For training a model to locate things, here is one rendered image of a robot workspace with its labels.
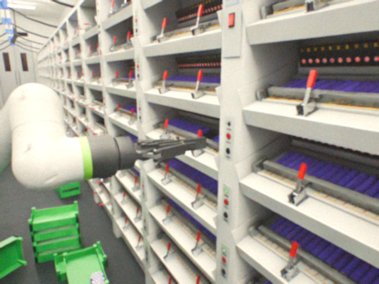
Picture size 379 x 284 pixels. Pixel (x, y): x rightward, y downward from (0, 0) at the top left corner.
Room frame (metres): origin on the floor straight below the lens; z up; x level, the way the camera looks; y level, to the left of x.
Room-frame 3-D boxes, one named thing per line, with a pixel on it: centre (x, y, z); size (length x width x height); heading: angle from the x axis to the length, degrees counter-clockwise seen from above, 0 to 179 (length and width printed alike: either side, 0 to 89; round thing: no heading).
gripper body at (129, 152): (0.64, 0.13, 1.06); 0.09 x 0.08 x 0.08; 120
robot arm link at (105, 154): (0.60, 0.19, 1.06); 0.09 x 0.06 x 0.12; 30
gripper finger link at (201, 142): (0.71, -0.01, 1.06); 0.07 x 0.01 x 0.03; 120
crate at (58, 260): (1.62, 0.73, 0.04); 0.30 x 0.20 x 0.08; 120
